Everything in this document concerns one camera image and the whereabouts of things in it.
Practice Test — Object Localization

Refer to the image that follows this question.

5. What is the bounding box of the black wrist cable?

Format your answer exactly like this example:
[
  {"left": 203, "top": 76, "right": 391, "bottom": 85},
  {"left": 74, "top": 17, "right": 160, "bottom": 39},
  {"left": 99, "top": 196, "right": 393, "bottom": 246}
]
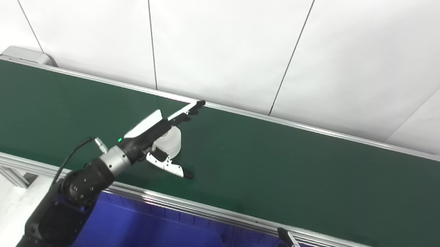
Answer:
[{"left": 50, "top": 134, "right": 109, "bottom": 193}]

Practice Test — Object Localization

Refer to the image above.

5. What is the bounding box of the green conveyor belt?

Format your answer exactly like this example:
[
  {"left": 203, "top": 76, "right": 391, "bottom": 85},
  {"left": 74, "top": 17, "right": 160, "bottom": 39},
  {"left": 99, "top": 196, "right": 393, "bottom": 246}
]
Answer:
[
  {"left": 0, "top": 45, "right": 440, "bottom": 247},
  {"left": 0, "top": 60, "right": 440, "bottom": 247}
]

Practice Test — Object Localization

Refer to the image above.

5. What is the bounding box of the aluminium conveyor support leg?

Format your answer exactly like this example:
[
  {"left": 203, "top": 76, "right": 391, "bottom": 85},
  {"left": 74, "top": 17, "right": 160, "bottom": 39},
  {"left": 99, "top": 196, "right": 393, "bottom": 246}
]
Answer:
[{"left": 0, "top": 163, "right": 31, "bottom": 189}]

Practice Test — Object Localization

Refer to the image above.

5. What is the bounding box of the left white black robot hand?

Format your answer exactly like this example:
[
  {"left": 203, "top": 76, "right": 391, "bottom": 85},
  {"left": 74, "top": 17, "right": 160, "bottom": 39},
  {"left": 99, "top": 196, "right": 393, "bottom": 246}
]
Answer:
[{"left": 115, "top": 95, "right": 207, "bottom": 181}]

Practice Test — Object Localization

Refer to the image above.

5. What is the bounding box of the white cylindrical plastic part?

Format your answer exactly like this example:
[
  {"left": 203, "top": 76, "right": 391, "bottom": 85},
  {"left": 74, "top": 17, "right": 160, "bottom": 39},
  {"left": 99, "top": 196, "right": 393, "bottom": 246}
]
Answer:
[{"left": 151, "top": 125, "right": 183, "bottom": 162}]

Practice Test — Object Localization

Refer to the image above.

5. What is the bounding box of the grey conveyor end housing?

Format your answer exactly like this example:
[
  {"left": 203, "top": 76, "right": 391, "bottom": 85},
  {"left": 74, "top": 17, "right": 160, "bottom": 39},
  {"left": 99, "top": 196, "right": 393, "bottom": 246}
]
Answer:
[{"left": 0, "top": 45, "right": 59, "bottom": 67}]

